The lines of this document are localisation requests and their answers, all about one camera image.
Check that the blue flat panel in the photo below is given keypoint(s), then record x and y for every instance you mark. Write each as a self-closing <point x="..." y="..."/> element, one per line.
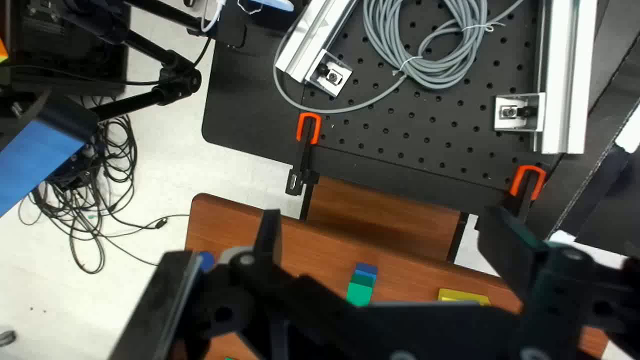
<point x="33" y="160"/>

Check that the black perforated mounting board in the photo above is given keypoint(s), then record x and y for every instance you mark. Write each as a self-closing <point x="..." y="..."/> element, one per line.
<point x="426" y="137"/>

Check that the short aluminium extrusion bar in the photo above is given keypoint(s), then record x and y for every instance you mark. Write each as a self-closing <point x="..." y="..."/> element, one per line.
<point x="313" y="41"/>

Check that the long aluminium extrusion bar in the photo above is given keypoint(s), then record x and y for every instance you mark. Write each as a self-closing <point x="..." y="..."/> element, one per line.
<point x="566" y="67"/>

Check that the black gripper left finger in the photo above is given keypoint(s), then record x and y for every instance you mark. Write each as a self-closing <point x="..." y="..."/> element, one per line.
<point x="268" y="267"/>

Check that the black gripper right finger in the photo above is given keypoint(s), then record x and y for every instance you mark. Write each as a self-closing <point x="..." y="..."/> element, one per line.
<point x="533" y="272"/>

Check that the black tripod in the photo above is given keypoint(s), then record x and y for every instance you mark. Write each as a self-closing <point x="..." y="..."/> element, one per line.
<point x="176" y="81"/>

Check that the black angled panel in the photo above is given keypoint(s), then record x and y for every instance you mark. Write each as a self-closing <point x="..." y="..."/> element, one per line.
<point x="600" y="193"/>

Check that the green cube block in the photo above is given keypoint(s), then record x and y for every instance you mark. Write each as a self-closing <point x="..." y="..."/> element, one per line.
<point x="360" y="294"/>

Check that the silver corner bracket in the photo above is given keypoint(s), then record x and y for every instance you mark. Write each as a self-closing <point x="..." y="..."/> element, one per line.
<point x="331" y="74"/>
<point x="511" y="113"/>

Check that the blue cube under green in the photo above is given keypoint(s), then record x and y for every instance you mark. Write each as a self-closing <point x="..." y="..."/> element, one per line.
<point x="365" y="272"/>

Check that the black equipment box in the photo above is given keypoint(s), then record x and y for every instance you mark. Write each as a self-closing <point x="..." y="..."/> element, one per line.
<point x="67" y="46"/>

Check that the yellow rectangular block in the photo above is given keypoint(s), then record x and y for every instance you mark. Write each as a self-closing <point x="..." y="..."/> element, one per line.
<point x="461" y="296"/>

